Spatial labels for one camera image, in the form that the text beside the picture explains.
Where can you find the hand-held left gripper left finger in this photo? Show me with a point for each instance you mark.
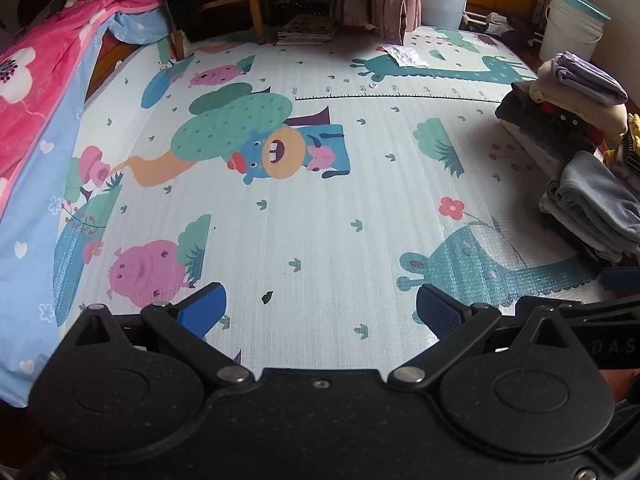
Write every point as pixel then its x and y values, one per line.
pixel 200 310

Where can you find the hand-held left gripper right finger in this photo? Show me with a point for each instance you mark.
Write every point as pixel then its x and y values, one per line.
pixel 442 310

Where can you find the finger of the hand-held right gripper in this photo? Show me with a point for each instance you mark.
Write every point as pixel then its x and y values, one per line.
pixel 622 280

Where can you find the dark grey folded clothes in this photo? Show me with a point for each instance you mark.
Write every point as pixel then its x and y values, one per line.
pixel 545 122

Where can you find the grey folded cloth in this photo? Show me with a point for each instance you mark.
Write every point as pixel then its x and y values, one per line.
pixel 595 195

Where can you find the yellow cloth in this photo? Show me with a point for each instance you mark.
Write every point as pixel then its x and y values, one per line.
pixel 632 132

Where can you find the cartoon animal play mat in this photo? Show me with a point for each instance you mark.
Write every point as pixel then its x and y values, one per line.
pixel 325 210

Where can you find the beige folded cloth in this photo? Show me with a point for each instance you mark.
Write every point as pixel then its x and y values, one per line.
pixel 607 117

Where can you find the purple folded cloth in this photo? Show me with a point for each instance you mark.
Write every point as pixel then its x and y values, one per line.
pixel 587 77

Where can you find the white printed paper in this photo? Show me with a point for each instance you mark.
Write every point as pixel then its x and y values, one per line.
pixel 407 55

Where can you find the white bucket with teal rim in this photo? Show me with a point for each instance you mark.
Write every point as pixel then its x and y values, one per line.
pixel 572 22

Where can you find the pink and blue printed quilt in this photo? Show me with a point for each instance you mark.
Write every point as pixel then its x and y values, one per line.
pixel 35 85

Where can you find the stack of magazines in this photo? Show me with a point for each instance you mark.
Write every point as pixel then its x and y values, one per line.
pixel 307 29

